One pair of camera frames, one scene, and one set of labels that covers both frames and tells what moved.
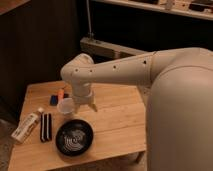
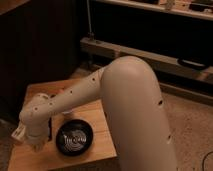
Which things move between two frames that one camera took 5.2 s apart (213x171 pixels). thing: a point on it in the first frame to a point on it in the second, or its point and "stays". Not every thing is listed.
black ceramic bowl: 74,137 stays
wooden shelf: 197,9 stays
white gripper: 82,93 to 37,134
